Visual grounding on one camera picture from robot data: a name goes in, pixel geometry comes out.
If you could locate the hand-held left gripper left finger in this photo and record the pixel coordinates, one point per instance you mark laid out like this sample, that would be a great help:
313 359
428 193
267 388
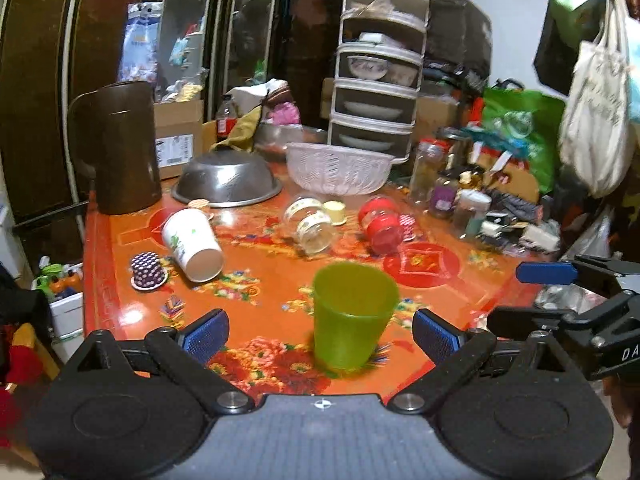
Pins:
209 336

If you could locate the white charger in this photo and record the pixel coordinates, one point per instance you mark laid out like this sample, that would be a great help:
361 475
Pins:
542 238

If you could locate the green shopping bag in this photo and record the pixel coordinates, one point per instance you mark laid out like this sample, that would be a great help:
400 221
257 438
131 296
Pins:
526 132

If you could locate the black bag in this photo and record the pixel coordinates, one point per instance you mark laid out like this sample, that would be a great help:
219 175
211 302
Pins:
459 40

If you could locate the tall glass spice jar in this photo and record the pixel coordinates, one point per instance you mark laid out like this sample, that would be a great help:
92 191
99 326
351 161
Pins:
426 166

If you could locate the stacked drawer storage tower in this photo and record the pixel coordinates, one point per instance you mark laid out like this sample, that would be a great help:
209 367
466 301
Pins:
380 65

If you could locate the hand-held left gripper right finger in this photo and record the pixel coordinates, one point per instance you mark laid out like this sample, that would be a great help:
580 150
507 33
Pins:
436 335

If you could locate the small yellow cap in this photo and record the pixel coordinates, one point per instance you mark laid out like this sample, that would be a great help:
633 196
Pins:
335 211

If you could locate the green plastic cup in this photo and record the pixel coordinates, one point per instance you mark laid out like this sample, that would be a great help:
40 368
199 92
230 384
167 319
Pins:
354 316

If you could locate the red drink bottle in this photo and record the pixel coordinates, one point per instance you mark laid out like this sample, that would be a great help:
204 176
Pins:
227 121

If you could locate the clear glass jar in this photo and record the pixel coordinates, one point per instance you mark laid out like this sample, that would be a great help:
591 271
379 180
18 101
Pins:
310 224

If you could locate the brown plastic pitcher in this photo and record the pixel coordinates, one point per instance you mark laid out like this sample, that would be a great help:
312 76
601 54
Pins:
119 146

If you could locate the blue plastic package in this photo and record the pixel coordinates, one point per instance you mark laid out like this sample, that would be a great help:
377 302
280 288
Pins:
142 45

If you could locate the white paper cup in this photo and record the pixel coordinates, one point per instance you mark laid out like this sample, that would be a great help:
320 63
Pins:
192 246

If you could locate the white tote bag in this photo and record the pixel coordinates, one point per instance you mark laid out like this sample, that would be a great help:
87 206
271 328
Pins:
598 105

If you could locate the purple label glass jar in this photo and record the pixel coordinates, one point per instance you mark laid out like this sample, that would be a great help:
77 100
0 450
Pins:
443 193

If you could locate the red lidded jar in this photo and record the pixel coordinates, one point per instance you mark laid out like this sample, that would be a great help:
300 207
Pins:
382 225

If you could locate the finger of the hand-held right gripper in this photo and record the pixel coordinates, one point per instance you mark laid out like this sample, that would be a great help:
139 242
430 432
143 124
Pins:
546 273
525 322

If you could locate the white plastic basket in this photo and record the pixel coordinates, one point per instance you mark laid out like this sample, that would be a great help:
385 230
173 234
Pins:
338 169

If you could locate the small patterned cupcake liner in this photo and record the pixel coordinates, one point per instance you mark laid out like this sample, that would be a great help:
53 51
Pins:
408 225

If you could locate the glass mixing bowl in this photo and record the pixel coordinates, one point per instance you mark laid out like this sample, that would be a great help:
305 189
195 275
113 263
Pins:
287 139

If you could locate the cardboard box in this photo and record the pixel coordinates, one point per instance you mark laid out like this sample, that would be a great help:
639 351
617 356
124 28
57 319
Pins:
176 136

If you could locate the polka dot cupcake liner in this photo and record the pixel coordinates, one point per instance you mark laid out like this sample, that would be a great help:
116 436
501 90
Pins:
147 270

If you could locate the grey lidded glass jar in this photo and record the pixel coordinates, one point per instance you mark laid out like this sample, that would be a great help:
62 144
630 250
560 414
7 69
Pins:
472 213

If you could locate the white storage box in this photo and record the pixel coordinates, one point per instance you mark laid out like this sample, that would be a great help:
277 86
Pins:
66 320

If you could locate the steel bowl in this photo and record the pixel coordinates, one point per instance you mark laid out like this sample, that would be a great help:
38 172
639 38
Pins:
227 180

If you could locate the yellow cloth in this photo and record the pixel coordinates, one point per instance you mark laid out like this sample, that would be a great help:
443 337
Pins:
241 131

